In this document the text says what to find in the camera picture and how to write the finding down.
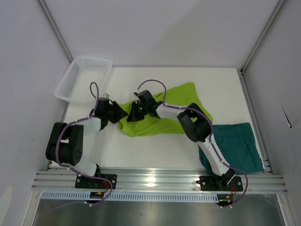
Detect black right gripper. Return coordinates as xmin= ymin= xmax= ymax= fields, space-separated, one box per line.
xmin=127 ymin=102 xmax=148 ymax=123

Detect lime green shorts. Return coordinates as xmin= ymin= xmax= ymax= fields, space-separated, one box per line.
xmin=118 ymin=81 xmax=214 ymax=138

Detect teal green shorts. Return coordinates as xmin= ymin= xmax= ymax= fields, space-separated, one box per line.
xmin=213 ymin=122 xmax=264 ymax=174

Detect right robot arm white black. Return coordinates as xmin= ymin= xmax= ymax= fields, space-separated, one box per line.
xmin=127 ymin=90 xmax=236 ymax=190

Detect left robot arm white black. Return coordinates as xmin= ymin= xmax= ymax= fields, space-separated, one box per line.
xmin=46 ymin=97 xmax=128 ymax=188

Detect white plastic basket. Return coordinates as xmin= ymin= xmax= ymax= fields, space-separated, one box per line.
xmin=54 ymin=56 xmax=113 ymax=104

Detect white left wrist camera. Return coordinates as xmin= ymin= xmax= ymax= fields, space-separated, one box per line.
xmin=102 ymin=93 xmax=110 ymax=99

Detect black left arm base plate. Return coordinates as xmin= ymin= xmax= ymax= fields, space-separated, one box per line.
xmin=75 ymin=174 xmax=118 ymax=190

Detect aluminium mounting rail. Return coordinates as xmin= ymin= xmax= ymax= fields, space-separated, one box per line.
xmin=32 ymin=167 xmax=288 ymax=194

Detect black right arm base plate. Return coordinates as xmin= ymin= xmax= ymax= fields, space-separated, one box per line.
xmin=196 ymin=176 xmax=244 ymax=192

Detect slotted white cable duct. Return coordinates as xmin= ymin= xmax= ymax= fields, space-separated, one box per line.
xmin=41 ymin=190 xmax=219 ymax=203

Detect left aluminium frame post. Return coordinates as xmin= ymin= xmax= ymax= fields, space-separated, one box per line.
xmin=36 ymin=0 xmax=73 ymax=63

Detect aluminium frame post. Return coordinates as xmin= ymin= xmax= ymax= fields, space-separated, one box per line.
xmin=36 ymin=0 xmax=73 ymax=63
xmin=240 ymin=0 xmax=289 ymax=76

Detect right aluminium frame post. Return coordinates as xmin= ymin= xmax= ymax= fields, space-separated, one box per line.
xmin=240 ymin=0 xmax=289 ymax=76

